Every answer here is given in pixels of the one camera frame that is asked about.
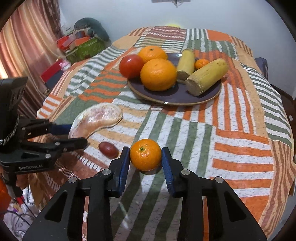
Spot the red tomato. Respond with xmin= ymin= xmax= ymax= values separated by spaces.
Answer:
xmin=119 ymin=54 xmax=144 ymax=79

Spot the orange pink curtain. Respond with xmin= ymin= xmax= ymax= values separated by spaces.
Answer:
xmin=1 ymin=1 xmax=64 ymax=118

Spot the yellow sugarcane piece on plate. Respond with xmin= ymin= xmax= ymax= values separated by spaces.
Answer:
xmin=177 ymin=49 xmax=195 ymax=83

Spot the yellow sugarcane piece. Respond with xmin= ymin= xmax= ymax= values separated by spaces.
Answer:
xmin=185 ymin=58 xmax=229 ymax=96
xmin=177 ymin=49 xmax=195 ymax=83

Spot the green patterned box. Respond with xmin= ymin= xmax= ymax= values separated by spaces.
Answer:
xmin=65 ymin=37 xmax=105 ymax=64

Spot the striped patchwork bedspread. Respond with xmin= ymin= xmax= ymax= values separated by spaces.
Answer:
xmin=30 ymin=26 xmax=295 ymax=236

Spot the dark blue bag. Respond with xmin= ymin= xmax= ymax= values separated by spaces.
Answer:
xmin=255 ymin=57 xmax=268 ymax=79

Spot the small mandarin orange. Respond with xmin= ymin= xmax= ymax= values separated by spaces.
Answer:
xmin=195 ymin=59 xmax=210 ymax=70
xmin=130 ymin=138 xmax=162 ymax=172

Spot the orange with stem on plate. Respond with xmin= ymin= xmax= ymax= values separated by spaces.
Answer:
xmin=138 ymin=46 xmax=168 ymax=63

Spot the peeled pomelo segment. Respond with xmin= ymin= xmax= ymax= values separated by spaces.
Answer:
xmin=68 ymin=102 xmax=123 ymax=138

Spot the yellow pillow behind bed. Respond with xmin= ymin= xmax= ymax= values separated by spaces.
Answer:
xmin=166 ymin=24 xmax=181 ymax=28

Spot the dark purple plate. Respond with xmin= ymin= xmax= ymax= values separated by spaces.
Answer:
xmin=127 ymin=52 xmax=223 ymax=107

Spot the small dark red fruit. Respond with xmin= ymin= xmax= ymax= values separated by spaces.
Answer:
xmin=98 ymin=142 xmax=119 ymax=159

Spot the large orange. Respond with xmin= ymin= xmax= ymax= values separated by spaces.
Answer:
xmin=140 ymin=59 xmax=177 ymax=91

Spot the pink toy figure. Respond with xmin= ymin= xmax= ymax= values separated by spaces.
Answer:
xmin=59 ymin=59 xmax=71 ymax=72

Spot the grey neck pillow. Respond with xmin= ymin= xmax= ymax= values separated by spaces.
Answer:
xmin=74 ymin=18 xmax=110 ymax=42

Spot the red box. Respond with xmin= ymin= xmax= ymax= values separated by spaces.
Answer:
xmin=41 ymin=59 xmax=64 ymax=89

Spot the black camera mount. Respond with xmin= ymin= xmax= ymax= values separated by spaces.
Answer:
xmin=0 ymin=77 xmax=28 ymax=146

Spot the wall mounted monitor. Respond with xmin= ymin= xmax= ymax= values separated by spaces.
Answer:
xmin=151 ymin=0 xmax=191 ymax=5

